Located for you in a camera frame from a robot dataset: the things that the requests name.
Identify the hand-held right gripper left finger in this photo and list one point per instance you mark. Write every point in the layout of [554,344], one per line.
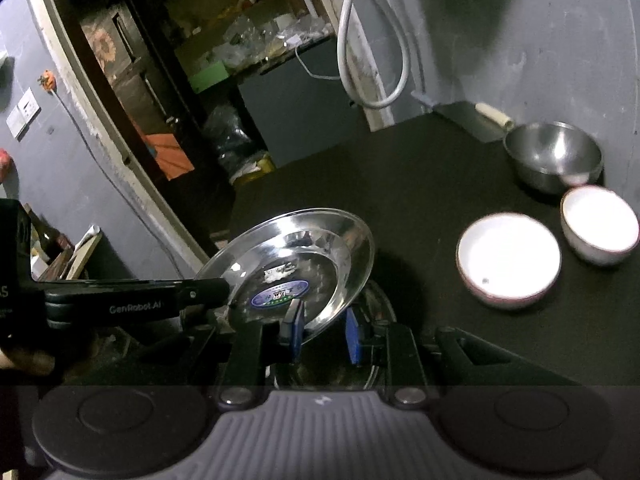
[296,327]

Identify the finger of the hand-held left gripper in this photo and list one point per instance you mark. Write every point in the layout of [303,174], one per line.
[205,291]

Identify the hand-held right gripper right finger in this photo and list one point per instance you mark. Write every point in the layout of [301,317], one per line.
[354,337]

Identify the plain steel plate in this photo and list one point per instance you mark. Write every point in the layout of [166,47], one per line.
[383,305]

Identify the steel plate with blue sticker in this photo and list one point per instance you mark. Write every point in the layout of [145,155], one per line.
[305,255]

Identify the white ceramic bowl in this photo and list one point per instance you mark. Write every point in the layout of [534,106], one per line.
[597,222]
[507,257]

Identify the steel bowl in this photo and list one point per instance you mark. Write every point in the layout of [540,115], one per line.
[550,157]

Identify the person's left hand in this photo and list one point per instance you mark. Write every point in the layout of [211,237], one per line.
[25,362]

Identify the dark glass bottle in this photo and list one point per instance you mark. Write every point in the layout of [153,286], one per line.
[46,235]

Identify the yellow bucket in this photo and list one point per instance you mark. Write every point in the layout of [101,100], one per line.
[257,170]

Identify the red plastic bag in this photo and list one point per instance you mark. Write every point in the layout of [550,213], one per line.
[4,164]

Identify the black plastic bag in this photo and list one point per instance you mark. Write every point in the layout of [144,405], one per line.
[232,135]

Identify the dark cabinet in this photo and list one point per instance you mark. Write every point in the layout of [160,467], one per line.
[300,115]

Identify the green box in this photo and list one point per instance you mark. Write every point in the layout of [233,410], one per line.
[210,79]

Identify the sunflower decoration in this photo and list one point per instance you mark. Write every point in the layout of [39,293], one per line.
[102,45]

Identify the white wall switch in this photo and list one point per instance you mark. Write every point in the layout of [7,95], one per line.
[24,112]

